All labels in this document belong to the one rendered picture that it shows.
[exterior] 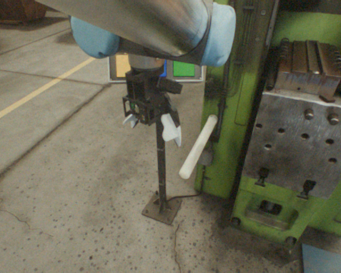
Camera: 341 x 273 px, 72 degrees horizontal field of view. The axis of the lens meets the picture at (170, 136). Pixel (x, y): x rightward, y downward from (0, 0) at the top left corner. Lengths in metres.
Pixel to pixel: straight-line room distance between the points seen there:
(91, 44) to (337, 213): 1.52
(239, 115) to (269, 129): 0.26
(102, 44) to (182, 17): 0.16
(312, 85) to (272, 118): 0.18
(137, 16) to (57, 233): 1.56
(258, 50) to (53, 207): 1.52
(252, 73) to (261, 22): 0.21
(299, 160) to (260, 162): 0.16
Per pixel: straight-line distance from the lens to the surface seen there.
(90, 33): 0.36
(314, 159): 1.11
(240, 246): 1.53
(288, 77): 0.99
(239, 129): 1.29
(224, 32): 0.30
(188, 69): 0.86
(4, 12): 7.44
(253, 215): 1.47
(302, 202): 1.29
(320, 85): 1.01
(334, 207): 1.60
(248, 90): 1.18
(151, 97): 0.52
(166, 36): 0.22
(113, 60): 0.89
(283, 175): 1.17
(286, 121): 1.00
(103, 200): 1.71
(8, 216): 1.89
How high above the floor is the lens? 1.31
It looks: 38 degrees down
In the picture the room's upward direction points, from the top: straight up
